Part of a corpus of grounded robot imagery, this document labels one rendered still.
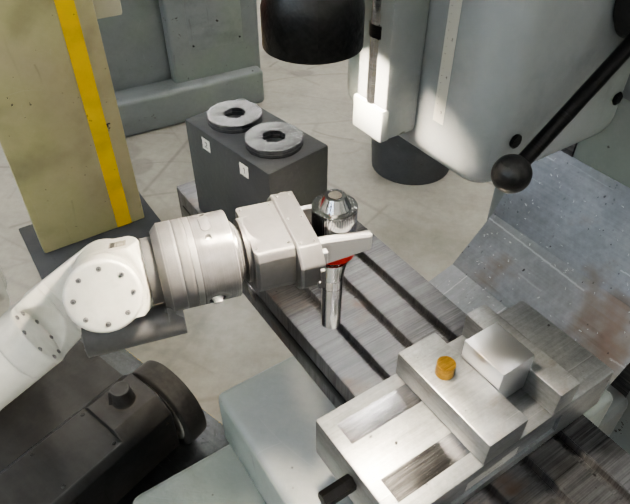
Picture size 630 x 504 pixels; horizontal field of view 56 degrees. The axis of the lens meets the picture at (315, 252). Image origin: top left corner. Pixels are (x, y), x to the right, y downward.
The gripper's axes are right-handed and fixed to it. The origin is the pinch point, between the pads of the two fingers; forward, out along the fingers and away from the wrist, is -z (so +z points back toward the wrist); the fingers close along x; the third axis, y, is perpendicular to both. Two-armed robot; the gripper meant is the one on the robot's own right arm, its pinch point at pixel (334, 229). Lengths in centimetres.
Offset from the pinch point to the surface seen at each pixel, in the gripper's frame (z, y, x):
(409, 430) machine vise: -4.7, 20.5, -13.1
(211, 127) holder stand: 5.2, 8.6, 40.7
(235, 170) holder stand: 3.5, 12.2, 32.8
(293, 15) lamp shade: 6.6, -25.5, -8.1
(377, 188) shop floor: -86, 120, 160
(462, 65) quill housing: -6.6, -20.3, -8.1
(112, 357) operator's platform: 34, 81, 63
